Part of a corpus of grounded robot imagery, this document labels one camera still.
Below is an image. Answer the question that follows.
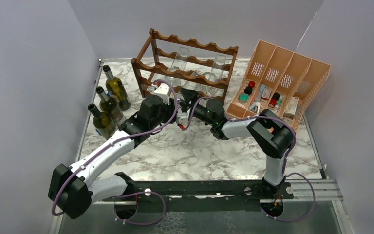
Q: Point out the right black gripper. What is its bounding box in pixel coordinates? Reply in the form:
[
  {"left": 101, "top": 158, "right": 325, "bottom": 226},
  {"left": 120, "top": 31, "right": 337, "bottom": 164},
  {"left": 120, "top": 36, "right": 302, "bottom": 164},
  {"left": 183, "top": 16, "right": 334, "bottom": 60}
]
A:
[{"left": 178, "top": 88, "right": 215, "bottom": 127}]

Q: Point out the green wine bottle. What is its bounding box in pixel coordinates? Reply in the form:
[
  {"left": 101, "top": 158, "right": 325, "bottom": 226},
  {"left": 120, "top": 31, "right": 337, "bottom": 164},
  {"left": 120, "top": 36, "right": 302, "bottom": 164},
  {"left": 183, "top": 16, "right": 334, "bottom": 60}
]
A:
[
  {"left": 87, "top": 104, "right": 117, "bottom": 140},
  {"left": 102, "top": 65, "right": 131, "bottom": 111},
  {"left": 95, "top": 86, "right": 125, "bottom": 125}
]

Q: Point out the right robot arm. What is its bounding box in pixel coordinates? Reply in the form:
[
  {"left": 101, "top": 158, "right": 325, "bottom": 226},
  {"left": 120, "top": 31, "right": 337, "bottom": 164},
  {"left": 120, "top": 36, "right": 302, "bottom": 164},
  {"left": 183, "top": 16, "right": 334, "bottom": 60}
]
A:
[{"left": 180, "top": 88, "right": 296, "bottom": 198}]

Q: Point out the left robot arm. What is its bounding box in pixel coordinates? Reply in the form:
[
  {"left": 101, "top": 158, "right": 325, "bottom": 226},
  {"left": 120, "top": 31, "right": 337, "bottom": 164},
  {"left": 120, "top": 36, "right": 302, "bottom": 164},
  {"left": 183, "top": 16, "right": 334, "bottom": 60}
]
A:
[{"left": 48, "top": 94, "right": 180, "bottom": 219}]

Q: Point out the brown wooden wine rack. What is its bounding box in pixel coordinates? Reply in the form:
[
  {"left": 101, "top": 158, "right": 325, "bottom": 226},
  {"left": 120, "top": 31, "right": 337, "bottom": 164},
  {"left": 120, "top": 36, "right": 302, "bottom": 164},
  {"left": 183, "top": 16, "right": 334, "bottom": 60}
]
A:
[{"left": 131, "top": 28, "right": 239, "bottom": 112}]

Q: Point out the black cap bottle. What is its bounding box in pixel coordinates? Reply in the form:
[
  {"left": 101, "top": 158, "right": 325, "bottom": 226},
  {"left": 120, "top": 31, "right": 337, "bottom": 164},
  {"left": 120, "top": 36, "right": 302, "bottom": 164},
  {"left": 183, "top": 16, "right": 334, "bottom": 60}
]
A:
[{"left": 244, "top": 86, "right": 253, "bottom": 95}]

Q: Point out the red bottle in organizer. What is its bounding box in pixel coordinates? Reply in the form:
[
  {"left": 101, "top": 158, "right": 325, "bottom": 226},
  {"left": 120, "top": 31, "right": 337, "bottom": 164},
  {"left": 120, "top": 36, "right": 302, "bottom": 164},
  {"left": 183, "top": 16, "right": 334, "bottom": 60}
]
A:
[{"left": 268, "top": 92, "right": 280, "bottom": 108}]

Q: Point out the green round container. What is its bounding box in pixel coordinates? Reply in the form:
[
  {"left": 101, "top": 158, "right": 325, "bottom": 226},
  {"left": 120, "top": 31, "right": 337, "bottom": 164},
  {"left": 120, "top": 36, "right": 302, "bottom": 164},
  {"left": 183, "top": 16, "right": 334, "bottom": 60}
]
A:
[{"left": 238, "top": 93, "right": 249, "bottom": 103}]

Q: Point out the red white box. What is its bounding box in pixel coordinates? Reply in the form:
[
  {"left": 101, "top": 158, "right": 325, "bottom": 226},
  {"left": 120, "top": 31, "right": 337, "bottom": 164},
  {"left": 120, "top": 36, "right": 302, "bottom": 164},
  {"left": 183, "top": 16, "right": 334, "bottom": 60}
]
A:
[{"left": 261, "top": 86, "right": 271, "bottom": 100}]

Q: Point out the orange plastic organizer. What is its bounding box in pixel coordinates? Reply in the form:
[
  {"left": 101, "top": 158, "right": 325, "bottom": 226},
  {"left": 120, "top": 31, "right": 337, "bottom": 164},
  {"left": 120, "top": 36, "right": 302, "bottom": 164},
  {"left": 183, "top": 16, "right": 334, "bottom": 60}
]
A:
[{"left": 226, "top": 40, "right": 331, "bottom": 131}]

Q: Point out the white box in organizer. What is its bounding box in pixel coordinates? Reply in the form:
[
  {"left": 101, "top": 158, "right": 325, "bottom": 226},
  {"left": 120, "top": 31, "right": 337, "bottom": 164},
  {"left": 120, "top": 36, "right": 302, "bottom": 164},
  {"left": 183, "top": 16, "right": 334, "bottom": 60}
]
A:
[{"left": 283, "top": 97, "right": 299, "bottom": 118}]

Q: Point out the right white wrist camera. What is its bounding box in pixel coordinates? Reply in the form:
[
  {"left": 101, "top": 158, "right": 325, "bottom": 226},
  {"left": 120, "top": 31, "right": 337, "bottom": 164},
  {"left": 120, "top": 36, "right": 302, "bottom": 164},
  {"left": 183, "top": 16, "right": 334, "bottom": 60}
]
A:
[{"left": 176, "top": 110, "right": 190, "bottom": 129}]

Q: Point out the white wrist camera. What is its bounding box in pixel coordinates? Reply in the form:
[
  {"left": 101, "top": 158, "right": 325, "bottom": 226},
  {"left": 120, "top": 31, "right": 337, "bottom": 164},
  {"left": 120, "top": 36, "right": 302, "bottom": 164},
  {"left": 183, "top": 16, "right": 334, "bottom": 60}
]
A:
[
  {"left": 153, "top": 83, "right": 171, "bottom": 105},
  {"left": 176, "top": 110, "right": 190, "bottom": 129}
]

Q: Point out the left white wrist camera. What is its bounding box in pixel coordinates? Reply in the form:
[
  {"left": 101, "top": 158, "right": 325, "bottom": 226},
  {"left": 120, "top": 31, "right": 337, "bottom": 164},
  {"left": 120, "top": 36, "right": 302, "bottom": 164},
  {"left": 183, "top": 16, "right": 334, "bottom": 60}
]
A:
[{"left": 153, "top": 83, "right": 171, "bottom": 105}]

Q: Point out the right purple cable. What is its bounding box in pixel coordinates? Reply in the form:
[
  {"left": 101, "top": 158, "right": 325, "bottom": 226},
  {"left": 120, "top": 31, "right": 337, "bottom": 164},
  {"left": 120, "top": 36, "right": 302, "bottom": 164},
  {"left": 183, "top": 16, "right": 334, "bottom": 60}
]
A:
[{"left": 182, "top": 96, "right": 317, "bottom": 223}]

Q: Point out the purple cable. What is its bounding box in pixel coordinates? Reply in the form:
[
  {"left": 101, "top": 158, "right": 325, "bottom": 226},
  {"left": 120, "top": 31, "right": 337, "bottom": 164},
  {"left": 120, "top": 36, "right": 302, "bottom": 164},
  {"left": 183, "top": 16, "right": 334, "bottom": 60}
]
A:
[
  {"left": 182, "top": 96, "right": 317, "bottom": 223},
  {"left": 51, "top": 79, "right": 179, "bottom": 216}
]

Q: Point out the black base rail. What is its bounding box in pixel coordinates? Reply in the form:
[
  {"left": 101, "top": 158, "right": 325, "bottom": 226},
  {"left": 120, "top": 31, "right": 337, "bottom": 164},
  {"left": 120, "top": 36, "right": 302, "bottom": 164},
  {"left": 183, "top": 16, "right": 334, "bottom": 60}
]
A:
[{"left": 104, "top": 180, "right": 294, "bottom": 213}]

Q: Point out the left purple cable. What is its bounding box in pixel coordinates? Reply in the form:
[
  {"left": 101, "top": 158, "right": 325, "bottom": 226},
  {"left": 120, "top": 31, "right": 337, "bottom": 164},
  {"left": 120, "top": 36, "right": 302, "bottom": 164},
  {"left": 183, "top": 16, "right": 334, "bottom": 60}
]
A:
[{"left": 51, "top": 79, "right": 179, "bottom": 216}]

